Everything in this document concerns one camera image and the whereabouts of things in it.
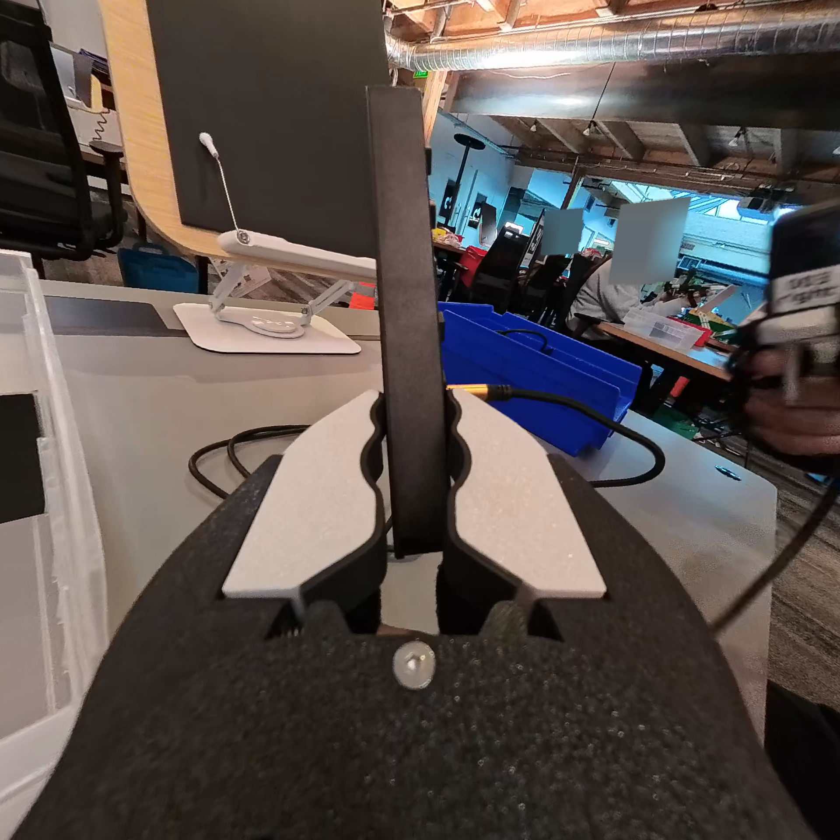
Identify grey desk pad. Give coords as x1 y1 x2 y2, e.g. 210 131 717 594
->
42 295 193 340

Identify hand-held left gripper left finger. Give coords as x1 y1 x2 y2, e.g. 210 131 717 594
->
222 389 387 601

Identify black office chair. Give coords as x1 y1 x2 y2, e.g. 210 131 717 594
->
0 0 129 263

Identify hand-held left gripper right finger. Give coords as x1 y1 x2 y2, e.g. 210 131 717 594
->
448 388 609 601

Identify wooden table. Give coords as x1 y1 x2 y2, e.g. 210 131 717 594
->
591 315 736 383

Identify clear plastic bin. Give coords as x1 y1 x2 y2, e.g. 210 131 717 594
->
0 249 111 818

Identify person's right hand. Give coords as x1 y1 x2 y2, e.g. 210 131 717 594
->
742 374 840 473

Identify grey desk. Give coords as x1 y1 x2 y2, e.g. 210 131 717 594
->
0 279 780 746

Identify wooden board with dark panel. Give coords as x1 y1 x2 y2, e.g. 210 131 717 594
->
98 0 395 263

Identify black cable with orange plugs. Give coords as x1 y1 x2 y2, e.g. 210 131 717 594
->
446 384 665 488

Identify blue box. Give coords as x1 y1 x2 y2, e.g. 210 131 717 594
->
118 243 199 294

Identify white folding stand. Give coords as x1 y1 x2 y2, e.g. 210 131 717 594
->
172 131 379 357

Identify blue plastic bin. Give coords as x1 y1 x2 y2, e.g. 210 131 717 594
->
438 302 643 458

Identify black usb hub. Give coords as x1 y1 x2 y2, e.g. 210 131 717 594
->
365 85 455 560

